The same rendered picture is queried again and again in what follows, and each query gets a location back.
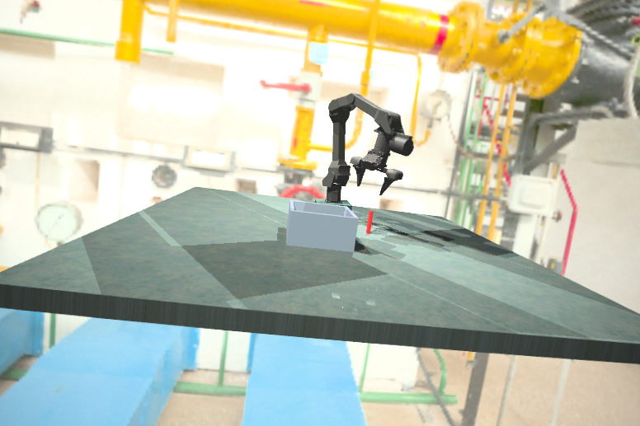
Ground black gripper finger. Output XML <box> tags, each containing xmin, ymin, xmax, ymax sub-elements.
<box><xmin>379</xmin><ymin>177</ymin><xmax>398</xmax><ymax>195</ymax></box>
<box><xmin>352</xmin><ymin>165</ymin><xmax>366</xmax><ymax>187</ymax></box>

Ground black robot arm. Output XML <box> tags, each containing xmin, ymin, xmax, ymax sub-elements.
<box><xmin>322</xmin><ymin>93</ymin><xmax>414</xmax><ymax>203</ymax></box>

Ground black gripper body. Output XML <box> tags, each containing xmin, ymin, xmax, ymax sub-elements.
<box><xmin>350</xmin><ymin>146</ymin><xmax>403</xmax><ymax>180</ymax></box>

